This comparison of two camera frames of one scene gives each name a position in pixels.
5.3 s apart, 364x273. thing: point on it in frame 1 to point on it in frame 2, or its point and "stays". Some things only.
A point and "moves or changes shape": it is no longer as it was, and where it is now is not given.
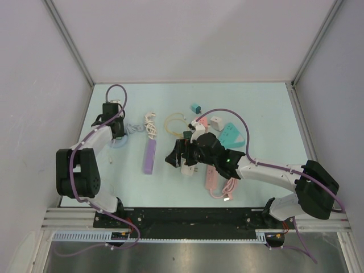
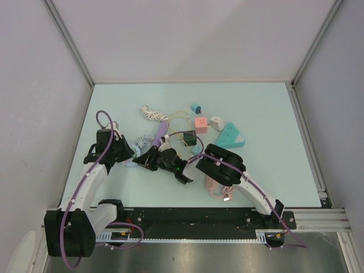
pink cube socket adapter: (203, 120) stays
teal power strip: (228, 135) stays
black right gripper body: (198, 157) to (161, 164)
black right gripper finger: (174, 157) to (149, 160)
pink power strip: (212, 178) stays
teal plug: (196, 108) stays
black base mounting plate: (187, 222) stays
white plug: (216, 123) stays
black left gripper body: (119, 120) to (114, 149)
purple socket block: (150, 156) moves or changes shape
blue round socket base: (118, 143) moves or changes shape
